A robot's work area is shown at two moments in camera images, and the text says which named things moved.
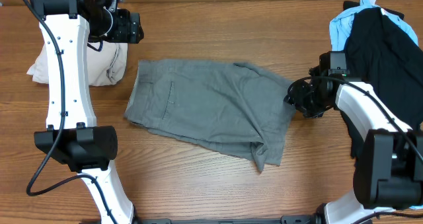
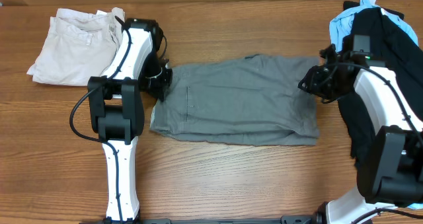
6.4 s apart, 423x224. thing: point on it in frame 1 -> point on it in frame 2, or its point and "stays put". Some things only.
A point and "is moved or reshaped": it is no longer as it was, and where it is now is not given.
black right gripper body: (309, 98) -> (319, 81)
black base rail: (318, 218) stays put
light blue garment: (340, 23) stays put
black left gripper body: (124, 31) -> (153, 76)
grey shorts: (234, 108) is moved or reshaped
